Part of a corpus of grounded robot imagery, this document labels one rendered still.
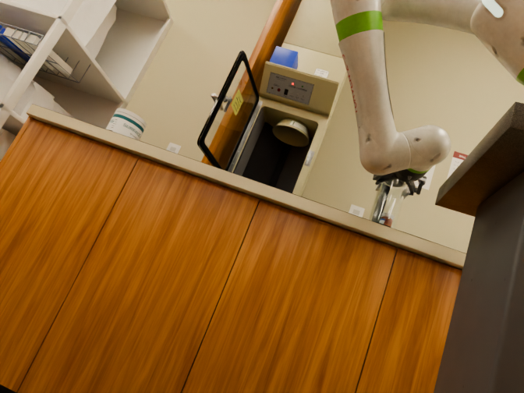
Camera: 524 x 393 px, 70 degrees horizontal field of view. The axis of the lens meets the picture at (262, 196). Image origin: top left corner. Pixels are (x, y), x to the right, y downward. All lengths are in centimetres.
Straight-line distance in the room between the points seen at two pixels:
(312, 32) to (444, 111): 87
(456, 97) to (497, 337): 192
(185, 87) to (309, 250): 144
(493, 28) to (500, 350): 56
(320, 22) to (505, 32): 121
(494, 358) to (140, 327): 95
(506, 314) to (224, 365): 81
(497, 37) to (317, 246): 70
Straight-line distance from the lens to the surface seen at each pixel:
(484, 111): 239
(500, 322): 57
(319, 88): 163
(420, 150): 105
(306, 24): 194
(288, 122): 167
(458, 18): 110
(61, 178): 147
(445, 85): 240
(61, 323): 136
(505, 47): 85
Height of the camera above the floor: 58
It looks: 15 degrees up
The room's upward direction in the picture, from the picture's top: 22 degrees clockwise
